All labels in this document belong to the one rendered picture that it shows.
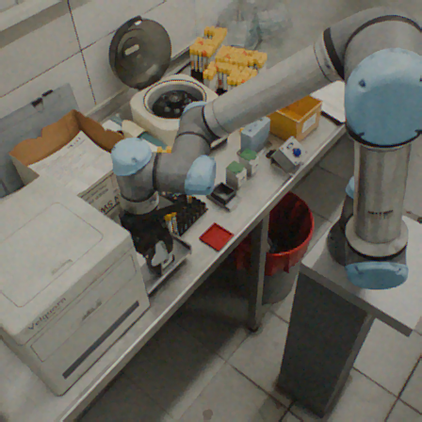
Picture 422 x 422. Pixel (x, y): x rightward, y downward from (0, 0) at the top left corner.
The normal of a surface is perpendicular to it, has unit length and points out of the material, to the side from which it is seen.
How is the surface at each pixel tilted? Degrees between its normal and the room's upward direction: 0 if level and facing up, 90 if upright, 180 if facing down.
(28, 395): 0
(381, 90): 83
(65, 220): 0
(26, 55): 90
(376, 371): 0
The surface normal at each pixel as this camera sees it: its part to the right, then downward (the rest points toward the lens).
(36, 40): 0.77, 0.46
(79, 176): -0.02, -0.66
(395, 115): -0.18, 0.66
